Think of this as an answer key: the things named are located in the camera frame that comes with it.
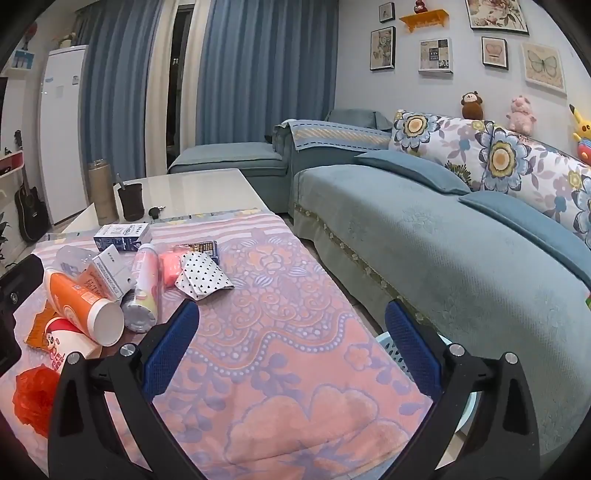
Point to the pink spray can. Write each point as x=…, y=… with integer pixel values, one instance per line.
x=145, y=277

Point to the dark snack packet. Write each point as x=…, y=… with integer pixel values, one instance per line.
x=207, y=249

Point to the polka dot paper bag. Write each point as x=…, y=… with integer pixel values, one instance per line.
x=203, y=279

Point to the blue pillow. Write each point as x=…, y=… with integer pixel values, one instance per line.
x=355, y=117

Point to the black car key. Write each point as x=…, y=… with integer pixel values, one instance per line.
x=154, y=212

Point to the striped blue armrest cover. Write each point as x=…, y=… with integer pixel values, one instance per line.
x=337, y=134

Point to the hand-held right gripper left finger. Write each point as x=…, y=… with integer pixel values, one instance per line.
x=171, y=350

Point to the blue seat cushion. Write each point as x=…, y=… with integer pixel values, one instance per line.
x=411, y=170
x=521, y=217

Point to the orange wall shelf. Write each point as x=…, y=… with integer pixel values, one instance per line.
x=422, y=21

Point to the brown monkey plush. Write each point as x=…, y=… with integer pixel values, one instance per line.
x=472, y=106

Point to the small black picture frame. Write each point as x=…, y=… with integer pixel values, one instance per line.
x=387, y=12

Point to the white sheer curtain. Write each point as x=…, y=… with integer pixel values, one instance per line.
x=157, y=92

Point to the dark brown mug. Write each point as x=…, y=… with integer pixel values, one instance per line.
x=131, y=203

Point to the light blue plastic basket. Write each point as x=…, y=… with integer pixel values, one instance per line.
x=385, y=346

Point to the blue and white carton box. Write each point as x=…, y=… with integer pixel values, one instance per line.
x=122, y=233

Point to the metal spoon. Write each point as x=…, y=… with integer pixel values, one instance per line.
x=120, y=181

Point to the large floral picture frame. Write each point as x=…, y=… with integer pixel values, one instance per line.
x=496, y=14

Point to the red figurine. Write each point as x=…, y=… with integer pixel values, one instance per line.
x=420, y=6

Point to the plush toy on refrigerator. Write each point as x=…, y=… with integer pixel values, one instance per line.
x=67, y=40

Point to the white refrigerator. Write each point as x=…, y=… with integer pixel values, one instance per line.
x=62, y=138

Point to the dark butterfly picture frame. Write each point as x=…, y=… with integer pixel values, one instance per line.
x=494, y=53

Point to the pink packet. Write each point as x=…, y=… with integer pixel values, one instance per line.
x=168, y=267

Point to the floral cushion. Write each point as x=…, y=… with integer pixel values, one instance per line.
x=531, y=161
x=438, y=134

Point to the tall black picture frame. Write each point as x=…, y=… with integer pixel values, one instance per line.
x=383, y=48

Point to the striped patterned tablecloth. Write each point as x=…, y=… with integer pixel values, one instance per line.
x=277, y=323

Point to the light butterfly picture frame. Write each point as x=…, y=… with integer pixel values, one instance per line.
x=545, y=69

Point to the yellow plush toy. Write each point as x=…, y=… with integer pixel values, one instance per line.
x=582, y=129

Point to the red and white wall shelf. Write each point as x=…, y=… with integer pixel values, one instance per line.
x=11, y=164

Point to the black acoustic guitar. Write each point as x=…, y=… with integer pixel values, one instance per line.
x=31, y=212

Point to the tan thermos flask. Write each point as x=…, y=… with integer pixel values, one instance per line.
x=104, y=198

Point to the red and white paper cup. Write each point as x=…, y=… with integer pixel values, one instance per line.
x=64, y=341

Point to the orange paper cup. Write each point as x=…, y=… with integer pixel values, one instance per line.
x=74, y=300

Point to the red plastic bag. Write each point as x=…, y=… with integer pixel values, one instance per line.
x=34, y=397

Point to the small white box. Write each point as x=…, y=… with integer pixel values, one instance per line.
x=108, y=272

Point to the clear plastic bottle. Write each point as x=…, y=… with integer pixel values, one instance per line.
x=74, y=258

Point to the white picture frame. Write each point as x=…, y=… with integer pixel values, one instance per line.
x=435, y=55

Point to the blue curtain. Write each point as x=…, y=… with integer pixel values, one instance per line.
x=115, y=92
x=268, y=69

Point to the pink pig plush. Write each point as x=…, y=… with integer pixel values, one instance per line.
x=521, y=115

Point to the orange snack wrapper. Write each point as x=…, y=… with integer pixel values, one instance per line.
x=39, y=330

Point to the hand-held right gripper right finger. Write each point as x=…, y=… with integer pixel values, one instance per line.
x=411, y=350

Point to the blue sofa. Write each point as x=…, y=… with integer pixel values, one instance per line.
x=415, y=258

